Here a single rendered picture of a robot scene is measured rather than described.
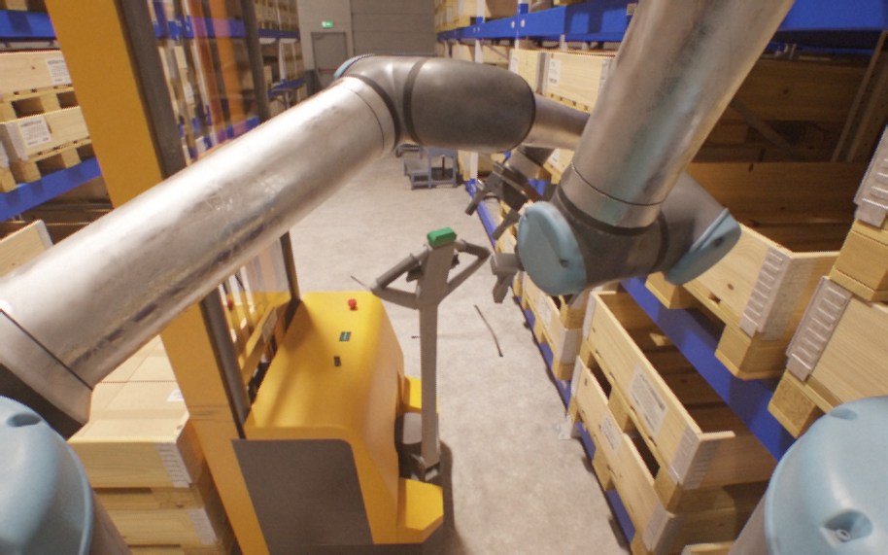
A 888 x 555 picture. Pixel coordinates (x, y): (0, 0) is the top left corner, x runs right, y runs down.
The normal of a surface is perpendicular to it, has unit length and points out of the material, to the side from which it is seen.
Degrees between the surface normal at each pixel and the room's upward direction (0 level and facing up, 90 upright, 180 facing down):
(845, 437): 8
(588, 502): 0
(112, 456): 90
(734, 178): 90
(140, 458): 90
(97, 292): 62
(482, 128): 107
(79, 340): 80
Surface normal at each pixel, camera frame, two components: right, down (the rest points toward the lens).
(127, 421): 0.01, -0.88
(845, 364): -1.00, 0.03
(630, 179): -0.29, 0.68
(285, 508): 0.04, 0.48
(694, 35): -0.53, 0.57
